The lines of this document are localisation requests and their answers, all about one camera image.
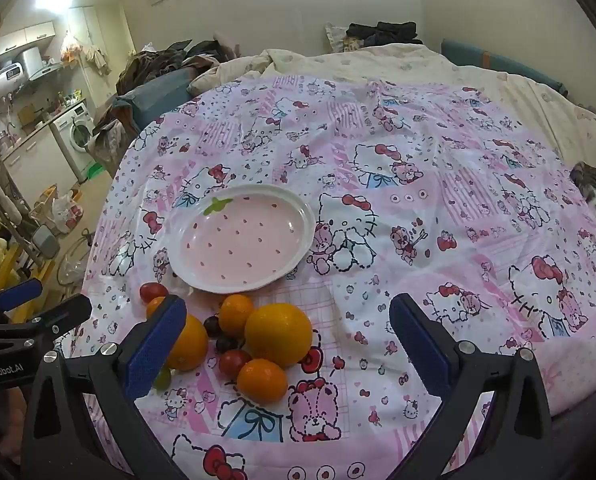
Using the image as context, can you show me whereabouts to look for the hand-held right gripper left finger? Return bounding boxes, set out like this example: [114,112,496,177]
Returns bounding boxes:
[22,295,189,480]

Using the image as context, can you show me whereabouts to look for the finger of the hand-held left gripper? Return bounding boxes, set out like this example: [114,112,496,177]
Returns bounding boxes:
[0,294,93,356]
[0,278,44,326]

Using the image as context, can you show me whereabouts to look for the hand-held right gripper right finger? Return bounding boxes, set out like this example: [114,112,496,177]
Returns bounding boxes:
[389,293,554,480]

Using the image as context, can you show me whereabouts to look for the large orange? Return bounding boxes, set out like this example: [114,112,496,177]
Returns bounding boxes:
[164,313,209,372]
[244,303,313,370]

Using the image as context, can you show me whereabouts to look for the red cherry tomato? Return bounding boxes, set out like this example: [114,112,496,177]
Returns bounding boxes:
[139,282,170,305]
[219,349,252,381]

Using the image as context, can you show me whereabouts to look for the small mandarin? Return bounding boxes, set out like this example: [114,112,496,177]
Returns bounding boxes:
[218,293,255,338]
[236,358,289,404]

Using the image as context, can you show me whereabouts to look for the pink strawberry pattern plate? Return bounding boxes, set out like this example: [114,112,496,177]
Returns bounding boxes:
[167,183,316,294]

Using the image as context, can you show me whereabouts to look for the grey box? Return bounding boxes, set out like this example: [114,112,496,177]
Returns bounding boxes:
[33,225,59,258]

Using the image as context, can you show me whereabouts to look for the white plastic bag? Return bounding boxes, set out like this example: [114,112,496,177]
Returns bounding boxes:
[52,194,84,233]

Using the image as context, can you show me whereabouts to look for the pink cartoon printed blanket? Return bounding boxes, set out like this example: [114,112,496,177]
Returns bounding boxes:
[70,72,596,480]

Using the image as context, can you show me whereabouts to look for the white washing machine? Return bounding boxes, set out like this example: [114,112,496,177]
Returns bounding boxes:
[50,102,96,181]

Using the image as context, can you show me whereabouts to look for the grey floral cloth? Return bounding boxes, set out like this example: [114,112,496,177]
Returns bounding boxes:
[90,105,136,176]

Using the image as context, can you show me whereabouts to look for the white water heater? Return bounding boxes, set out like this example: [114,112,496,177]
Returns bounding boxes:
[0,60,29,108]

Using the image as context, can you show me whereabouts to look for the range hood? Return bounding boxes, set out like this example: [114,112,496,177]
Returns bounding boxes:
[20,47,64,81]

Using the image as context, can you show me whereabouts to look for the tabby cat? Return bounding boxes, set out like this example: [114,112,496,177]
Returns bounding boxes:
[569,161,596,241]

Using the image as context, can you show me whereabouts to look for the hanging orange plastic bag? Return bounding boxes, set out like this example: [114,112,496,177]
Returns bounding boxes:
[60,32,86,66]

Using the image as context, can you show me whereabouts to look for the heap of clothes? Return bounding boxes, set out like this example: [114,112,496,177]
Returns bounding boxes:
[115,40,244,91]

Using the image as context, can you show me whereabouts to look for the pile of dark clothes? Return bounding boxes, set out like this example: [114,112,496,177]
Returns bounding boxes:
[345,21,424,51]

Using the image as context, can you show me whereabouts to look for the floral pillow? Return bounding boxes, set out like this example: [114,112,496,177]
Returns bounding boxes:
[325,22,351,53]

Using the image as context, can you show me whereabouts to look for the teal padded bed rail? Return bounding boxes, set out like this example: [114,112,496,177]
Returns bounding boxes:
[440,37,569,96]
[113,67,204,131]

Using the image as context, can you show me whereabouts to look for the white wall cabinets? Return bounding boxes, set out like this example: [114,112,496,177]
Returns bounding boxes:
[0,21,56,56]

